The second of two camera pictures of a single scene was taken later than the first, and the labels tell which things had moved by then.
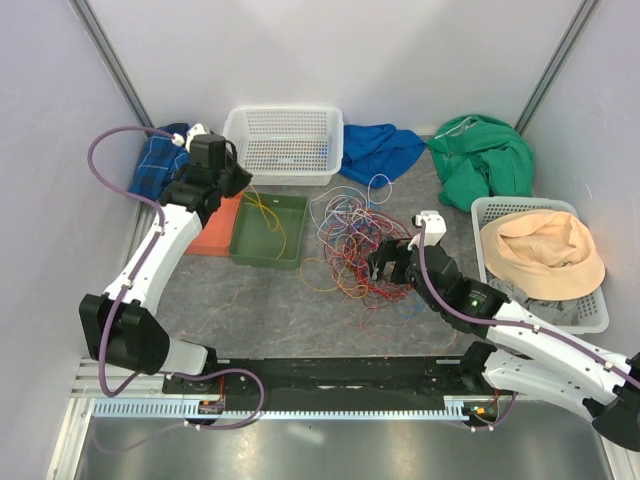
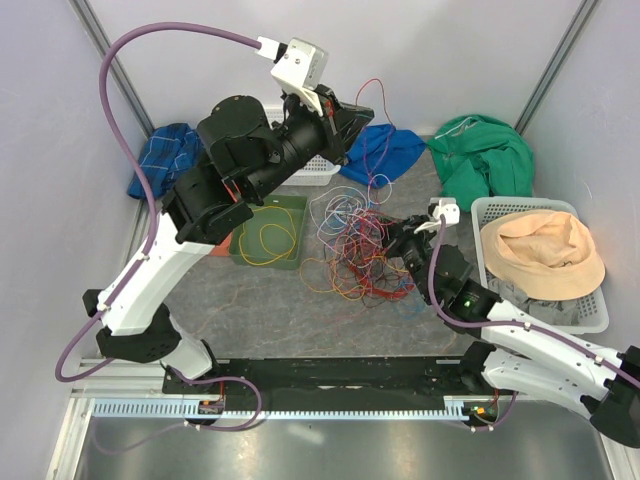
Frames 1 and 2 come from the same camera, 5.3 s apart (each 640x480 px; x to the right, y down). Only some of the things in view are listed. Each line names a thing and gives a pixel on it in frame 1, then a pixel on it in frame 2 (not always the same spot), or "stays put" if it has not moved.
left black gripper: [242, 179] to [341, 123]
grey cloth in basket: [558, 312] stays put
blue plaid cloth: [159, 162] stays put
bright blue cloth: [374, 154] stays put
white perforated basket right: [593, 313] stays put
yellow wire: [272, 220] to [288, 253]
